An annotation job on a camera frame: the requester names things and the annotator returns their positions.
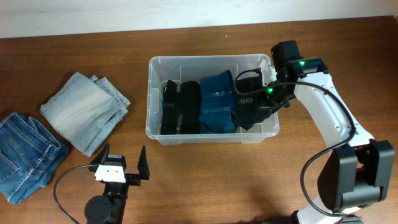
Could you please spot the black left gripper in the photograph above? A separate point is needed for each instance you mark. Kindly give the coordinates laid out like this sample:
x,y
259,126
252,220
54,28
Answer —
x,y
135,178

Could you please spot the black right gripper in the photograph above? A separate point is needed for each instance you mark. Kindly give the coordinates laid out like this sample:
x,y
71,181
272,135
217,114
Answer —
x,y
265,104

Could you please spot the small black garment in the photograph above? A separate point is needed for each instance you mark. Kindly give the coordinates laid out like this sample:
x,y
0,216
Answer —
x,y
251,110

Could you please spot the teal blue garment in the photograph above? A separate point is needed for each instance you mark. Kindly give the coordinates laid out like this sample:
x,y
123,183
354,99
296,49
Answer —
x,y
217,104

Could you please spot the light blue jeans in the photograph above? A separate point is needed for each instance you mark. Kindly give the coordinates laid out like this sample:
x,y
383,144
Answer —
x,y
85,111

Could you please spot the large black garment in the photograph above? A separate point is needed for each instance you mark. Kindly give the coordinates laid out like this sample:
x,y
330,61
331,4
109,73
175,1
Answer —
x,y
181,108

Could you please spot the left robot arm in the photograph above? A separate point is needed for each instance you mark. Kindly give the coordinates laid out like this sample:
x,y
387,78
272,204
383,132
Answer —
x,y
108,208

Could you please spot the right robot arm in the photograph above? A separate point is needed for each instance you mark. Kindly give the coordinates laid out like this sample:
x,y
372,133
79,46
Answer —
x,y
354,170

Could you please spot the dark blue folded jeans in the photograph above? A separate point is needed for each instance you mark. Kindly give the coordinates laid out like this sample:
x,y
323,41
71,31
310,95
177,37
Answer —
x,y
30,155

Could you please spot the clear plastic storage bin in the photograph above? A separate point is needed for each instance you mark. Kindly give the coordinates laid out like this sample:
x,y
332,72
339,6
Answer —
x,y
181,69

